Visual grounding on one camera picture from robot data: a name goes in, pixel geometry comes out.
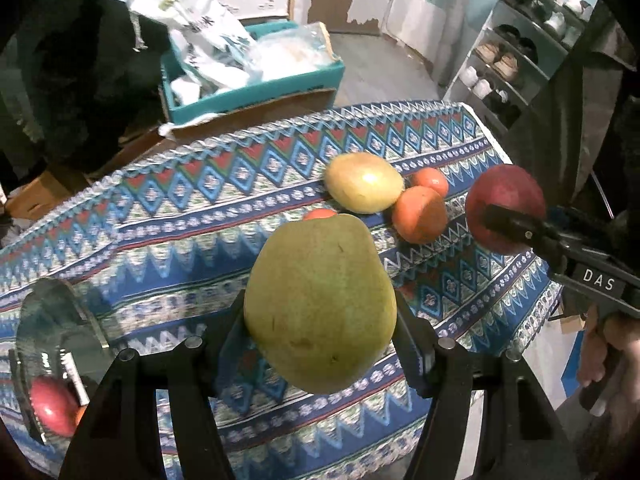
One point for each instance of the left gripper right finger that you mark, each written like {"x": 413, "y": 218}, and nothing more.
{"x": 520, "y": 435}

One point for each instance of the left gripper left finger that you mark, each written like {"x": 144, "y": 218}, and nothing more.
{"x": 118, "y": 436}

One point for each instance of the small red apple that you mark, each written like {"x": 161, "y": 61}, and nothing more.
{"x": 54, "y": 405}

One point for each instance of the large red apple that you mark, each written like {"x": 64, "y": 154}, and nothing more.
{"x": 507, "y": 186}

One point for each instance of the green-yellow mango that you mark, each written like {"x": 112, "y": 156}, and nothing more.
{"x": 319, "y": 304}

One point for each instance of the small orange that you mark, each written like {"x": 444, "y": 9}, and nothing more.
{"x": 431, "y": 178}
{"x": 319, "y": 213}

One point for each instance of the right hand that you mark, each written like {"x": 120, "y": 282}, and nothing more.
{"x": 619, "y": 332}

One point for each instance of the clear glass fruit bowl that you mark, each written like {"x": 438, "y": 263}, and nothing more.
{"x": 57, "y": 335}

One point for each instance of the medium orange centre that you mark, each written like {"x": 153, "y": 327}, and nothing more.
{"x": 419, "y": 215}

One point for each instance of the patterned blue tablecloth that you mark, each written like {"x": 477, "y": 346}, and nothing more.
{"x": 156, "y": 250}

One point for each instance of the grey shoe rack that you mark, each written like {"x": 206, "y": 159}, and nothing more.
{"x": 519, "y": 47}

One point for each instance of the yellow mango far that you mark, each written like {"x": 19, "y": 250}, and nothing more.
{"x": 363, "y": 183}

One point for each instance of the brown cardboard box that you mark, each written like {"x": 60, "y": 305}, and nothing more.
{"x": 32, "y": 201}

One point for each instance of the dark hanging clothing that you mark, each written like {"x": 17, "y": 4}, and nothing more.
{"x": 72, "y": 83}

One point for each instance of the clear plastic bag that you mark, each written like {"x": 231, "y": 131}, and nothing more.
{"x": 292, "y": 52}

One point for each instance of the teal cardboard box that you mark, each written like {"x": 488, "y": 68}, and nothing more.
{"x": 188, "y": 100}

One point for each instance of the white printed plastic bag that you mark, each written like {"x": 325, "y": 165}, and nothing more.
{"x": 210, "y": 44}

